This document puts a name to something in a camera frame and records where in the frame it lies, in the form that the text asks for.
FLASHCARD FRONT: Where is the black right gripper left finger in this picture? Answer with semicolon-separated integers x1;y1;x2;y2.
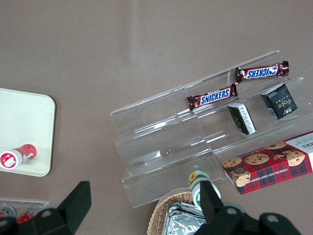
30;181;92;235

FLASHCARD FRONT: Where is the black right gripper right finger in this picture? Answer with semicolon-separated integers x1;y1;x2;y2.
199;180;247;235

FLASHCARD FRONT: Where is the light wicker basket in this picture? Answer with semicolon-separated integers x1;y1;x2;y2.
146;187;208;235

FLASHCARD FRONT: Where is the cream rectangular plastic tray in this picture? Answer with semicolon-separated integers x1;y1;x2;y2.
0;87;56;177

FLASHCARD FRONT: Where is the green bottle with sunflower cap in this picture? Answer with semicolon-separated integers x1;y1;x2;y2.
187;170;222;212

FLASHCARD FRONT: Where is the silver foil package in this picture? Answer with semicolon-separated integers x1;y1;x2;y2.
165;201;208;235

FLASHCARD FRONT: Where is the clear acrylic holder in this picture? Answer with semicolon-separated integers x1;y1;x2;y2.
0;198;50;222

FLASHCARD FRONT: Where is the red plaid cookie box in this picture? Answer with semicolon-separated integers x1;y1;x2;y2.
222;131;313;196

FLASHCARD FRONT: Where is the red bottle with white cap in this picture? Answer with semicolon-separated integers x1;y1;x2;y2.
0;143;38;171

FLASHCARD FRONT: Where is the clear acrylic stepped stand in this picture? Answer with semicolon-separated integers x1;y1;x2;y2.
110;85;221;209
183;50;313;182

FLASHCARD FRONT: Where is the black box with white label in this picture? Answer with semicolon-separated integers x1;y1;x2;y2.
227;102;257;135

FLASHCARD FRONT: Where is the Snickers chocolate bar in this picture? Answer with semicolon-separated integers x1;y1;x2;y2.
235;60;290;84
187;83;238;111

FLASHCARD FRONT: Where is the black box with gold print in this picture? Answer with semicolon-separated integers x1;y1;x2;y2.
261;83;298;120

